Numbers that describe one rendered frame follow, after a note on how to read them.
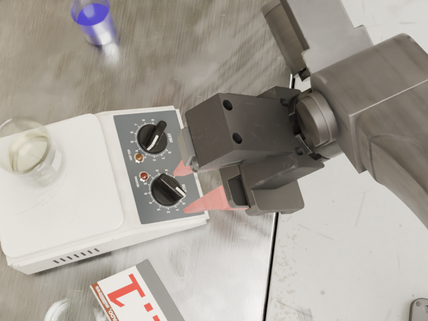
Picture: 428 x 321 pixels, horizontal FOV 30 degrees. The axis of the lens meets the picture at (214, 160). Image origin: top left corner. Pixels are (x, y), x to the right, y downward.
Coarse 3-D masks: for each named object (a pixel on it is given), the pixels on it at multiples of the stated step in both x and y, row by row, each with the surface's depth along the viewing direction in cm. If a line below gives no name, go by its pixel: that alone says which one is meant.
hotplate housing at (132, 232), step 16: (112, 112) 81; (128, 112) 82; (144, 112) 82; (176, 112) 85; (112, 128) 80; (112, 144) 80; (112, 160) 79; (128, 176) 79; (128, 192) 78; (128, 208) 78; (128, 224) 77; (144, 224) 78; (160, 224) 79; (176, 224) 80; (192, 224) 81; (96, 240) 77; (112, 240) 77; (128, 240) 80; (144, 240) 82; (32, 256) 77; (48, 256) 77; (64, 256) 78; (80, 256) 81; (32, 272) 82
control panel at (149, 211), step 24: (120, 120) 81; (144, 120) 82; (168, 120) 83; (120, 144) 80; (168, 144) 82; (144, 168) 80; (168, 168) 81; (144, 192) 79; (192, 192) 81; (144, 216) 78; (168, 216) 79; (192, 216) 80
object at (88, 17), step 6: (90, 6) 88; (96, 6) 88; (102, 6) 88; (84, 12) 88; (90, 12) 88; (96, 12) 88; (102, 12) 88; (78, 18) 88; (84, 18) 88; (90, 18) 88; (96, 18) 88; (102, 18) 88; (84, 24) 87; (90, 24) 87
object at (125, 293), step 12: (120, 276) 81; (132, 276) 82; (108, 288) 80; (120, 288) 80; (132, 288) 81; (108, 300) 79; (120, 300) 80; (132, 300) 80; (144, 300) 81; (120, 312) 79; (132, 312) 80; (144, 312) 80; (156, 312) 81
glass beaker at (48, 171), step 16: (0, 128) 71; (16, 128) 73; (32, 128) 74; (0, 144) 72; (48, 144) 70; (0, 160) 72; (48, 160) 71; (64, 160) 76; (16, 176) 72; (32, 176) 72; (48, 176) 74
